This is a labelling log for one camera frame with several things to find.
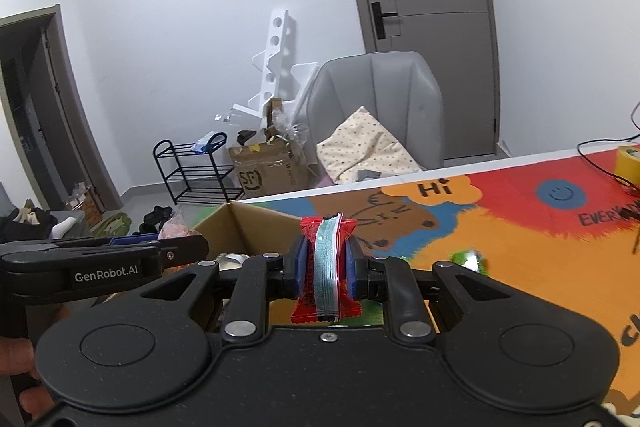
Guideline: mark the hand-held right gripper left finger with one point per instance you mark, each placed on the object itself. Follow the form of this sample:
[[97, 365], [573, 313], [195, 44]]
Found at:
[[301, 267]]

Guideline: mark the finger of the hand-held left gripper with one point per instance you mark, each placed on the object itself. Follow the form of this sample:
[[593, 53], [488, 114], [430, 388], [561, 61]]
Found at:
[[135, 238], [187, 249]]

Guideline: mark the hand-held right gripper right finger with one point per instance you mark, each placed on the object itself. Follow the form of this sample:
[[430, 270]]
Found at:
[[351, 269]]

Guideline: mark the pink snack packet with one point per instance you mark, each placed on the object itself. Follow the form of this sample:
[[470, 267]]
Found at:
[[176, 227]]

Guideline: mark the red snack packet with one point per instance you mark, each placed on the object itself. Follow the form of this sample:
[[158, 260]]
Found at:
[[306, 312]]

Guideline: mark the person's left hand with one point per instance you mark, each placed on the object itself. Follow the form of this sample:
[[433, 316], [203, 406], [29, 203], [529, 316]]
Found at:
[[15, 354]]

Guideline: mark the silver white packet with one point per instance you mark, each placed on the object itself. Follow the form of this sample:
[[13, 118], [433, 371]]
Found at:
[[232, 261]]

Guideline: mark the grey sofa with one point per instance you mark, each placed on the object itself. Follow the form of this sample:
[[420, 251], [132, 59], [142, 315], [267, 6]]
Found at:
[[82, 229]]

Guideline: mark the small box of goods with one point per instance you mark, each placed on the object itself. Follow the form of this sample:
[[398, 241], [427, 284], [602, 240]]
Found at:
[[90, 207]]

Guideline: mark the black shoe rack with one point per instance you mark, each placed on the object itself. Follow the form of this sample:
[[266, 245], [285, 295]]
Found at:
[[192, 168]]

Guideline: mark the brown printed cardboard box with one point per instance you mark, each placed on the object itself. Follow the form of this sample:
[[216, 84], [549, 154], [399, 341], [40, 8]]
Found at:
[[260, 177]]

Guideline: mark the blue white packet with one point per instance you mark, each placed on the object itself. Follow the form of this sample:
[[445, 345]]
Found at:
[[204, 144]]

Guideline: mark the green snack packet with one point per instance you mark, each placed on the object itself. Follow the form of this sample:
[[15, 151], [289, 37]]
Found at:
[[470, 258]]

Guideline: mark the dotted cream cushion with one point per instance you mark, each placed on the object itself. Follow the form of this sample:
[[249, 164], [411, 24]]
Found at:
[[360, 142]]

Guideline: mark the clear plastic wrap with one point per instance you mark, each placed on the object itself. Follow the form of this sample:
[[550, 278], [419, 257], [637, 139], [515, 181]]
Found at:
[[290, 129]]

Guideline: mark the dark open door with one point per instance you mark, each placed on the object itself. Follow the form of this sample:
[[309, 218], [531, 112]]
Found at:
[[65, 107]]

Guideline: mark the colourful printed table mat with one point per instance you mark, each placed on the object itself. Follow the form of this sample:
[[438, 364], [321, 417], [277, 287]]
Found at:
[[500, 232]]

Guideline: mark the grey chair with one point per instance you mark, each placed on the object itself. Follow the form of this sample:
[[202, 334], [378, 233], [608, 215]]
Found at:
[[390, 87]]

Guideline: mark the white rack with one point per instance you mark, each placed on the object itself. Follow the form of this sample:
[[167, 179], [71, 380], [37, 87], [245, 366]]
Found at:
[[276, 32]]

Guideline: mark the yellow tape roll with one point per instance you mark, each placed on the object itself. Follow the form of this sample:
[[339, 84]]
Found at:
[[627, 169]]

